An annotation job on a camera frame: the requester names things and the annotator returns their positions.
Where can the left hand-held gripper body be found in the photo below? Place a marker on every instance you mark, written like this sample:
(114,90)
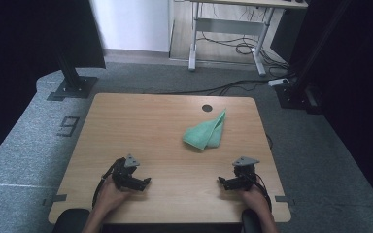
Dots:
(123,173)

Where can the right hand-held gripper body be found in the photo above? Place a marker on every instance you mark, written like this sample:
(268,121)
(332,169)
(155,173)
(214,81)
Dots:
(245,174)

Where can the green microfibre cloth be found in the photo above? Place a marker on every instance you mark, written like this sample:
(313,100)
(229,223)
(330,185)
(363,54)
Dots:
(204,132)

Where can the person's right hand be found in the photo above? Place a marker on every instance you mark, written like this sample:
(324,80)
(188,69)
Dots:
(255,199)

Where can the person's left hand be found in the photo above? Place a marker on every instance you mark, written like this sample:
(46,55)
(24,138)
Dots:
(110,197)

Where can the black chair armrest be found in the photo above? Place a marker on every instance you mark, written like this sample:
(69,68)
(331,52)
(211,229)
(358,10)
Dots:
(71,221)
(249,223)

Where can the grey tape strip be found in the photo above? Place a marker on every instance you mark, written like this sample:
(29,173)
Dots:
(60,198)
(284,199)

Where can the black round table grommet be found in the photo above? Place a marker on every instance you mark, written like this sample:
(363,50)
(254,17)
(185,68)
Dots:
(207,108)

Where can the black metal stand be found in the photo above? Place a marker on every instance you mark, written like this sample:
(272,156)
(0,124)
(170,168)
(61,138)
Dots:
(73,85)
(296,95)

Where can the white power strip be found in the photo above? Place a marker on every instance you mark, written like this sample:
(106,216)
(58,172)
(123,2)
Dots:
(278,82)

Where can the dark curtain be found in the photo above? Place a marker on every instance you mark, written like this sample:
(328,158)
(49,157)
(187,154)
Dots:
(362,97)
(19,64)

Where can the dark box under desk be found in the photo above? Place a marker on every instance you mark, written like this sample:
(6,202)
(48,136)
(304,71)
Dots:
(286,35)

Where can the white metal frame desk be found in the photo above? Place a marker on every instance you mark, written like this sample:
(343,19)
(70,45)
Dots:
(230,26)

